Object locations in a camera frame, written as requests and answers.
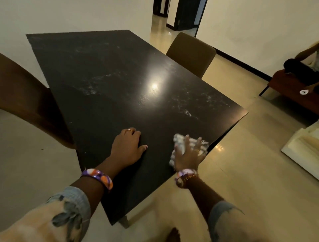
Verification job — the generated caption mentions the person's right hand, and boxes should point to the person's right hand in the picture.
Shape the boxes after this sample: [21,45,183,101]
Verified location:
[173,134,209,173]

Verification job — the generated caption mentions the person's left hand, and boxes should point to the person's left hand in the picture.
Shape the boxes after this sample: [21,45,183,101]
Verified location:
[109,127,148,170]

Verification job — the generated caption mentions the striped cloth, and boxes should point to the striped cloth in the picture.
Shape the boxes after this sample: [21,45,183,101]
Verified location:
[169,133,209,168]

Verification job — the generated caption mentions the brown chair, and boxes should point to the brown chair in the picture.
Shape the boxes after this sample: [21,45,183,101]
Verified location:
[0,53,76,150]
[165,32,217,79]

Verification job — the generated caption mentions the person's right forearm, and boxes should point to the person's right forearm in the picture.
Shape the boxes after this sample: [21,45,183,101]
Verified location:
[185,174,274,242]

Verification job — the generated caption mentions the person's left forearm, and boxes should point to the person's left forearm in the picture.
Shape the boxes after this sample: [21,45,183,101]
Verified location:
[0,157,125,242]

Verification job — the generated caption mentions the person's right foot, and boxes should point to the person's right foot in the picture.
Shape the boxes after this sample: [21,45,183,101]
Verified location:
[165,227,181,242]

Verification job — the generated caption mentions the white purple bangle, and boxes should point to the white purple bangle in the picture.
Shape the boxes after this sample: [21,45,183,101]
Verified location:
[174,169,199,189]

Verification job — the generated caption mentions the orange purple bangle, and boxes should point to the orange purple bangle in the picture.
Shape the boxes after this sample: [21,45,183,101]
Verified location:
[80,168,114,191]

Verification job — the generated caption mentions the black table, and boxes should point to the black table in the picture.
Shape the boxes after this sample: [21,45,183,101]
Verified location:
[26,30,249,229]

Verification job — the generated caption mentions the white coffee table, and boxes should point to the white coffee table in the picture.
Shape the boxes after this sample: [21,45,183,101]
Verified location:
[281,119,319,181]

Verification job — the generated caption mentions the red sofa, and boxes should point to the red sofa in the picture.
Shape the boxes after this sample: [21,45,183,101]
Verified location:
[259,68,319,115]

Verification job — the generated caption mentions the dark door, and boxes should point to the dark door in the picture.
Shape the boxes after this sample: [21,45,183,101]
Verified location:
[152,0,209,38]

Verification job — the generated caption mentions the red yellow thread bracelet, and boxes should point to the red yellow thread bracelet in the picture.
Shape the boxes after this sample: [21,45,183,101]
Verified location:
[177,174,199,189]

